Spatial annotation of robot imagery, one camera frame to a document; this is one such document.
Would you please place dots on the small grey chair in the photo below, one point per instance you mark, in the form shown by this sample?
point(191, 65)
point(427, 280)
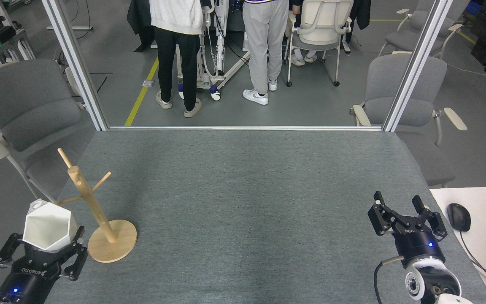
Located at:
point(401, 40)

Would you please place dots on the black computer mouse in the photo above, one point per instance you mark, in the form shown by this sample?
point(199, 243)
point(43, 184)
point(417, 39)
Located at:
point(458, 217)

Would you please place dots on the black jacket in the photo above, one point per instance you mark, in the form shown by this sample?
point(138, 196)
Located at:
point(362, 12)

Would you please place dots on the person in black trousers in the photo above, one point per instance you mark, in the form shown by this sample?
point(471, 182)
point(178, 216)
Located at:
point(175, 21)

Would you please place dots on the white stand on wheels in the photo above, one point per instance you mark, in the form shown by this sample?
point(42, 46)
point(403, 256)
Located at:
point(211, 82)

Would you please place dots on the white faceted cup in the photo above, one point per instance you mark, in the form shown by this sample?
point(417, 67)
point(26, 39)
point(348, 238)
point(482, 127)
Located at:
point(49, 228)

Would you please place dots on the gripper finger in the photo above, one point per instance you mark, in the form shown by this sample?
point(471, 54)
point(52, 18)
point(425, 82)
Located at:
point(438, 228)
point(4, 255)
point(378, 221)
point(76, 261)

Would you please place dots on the silver post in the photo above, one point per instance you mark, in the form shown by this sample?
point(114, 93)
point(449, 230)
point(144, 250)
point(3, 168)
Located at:
point(75, 63)
point(438, 17)

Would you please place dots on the person in grey trousers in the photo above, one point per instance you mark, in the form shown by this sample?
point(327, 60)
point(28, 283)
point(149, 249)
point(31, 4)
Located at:
point(264, 38)

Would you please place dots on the grey floor plate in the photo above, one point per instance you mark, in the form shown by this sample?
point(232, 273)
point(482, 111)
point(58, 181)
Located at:
point(147, 83)

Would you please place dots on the grey chair with wheels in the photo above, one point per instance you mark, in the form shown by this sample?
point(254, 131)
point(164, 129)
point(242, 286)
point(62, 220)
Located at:
point(23, 97)

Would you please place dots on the wooden cup rack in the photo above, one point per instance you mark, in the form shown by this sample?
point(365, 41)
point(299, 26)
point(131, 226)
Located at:
point(108, 249)

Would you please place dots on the grey chair with cream armrests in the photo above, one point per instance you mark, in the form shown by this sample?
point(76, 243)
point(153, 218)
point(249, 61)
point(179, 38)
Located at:
point(428, 164)

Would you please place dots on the seated person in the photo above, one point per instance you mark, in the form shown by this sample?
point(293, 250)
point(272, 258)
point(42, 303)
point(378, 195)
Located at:
point(297, 61)

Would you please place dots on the white side table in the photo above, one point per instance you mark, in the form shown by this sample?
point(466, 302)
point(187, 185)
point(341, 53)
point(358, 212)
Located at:
point(483, 211)

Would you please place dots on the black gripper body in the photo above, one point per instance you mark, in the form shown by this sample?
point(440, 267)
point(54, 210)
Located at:
point(418, 247)
point(28, 283)

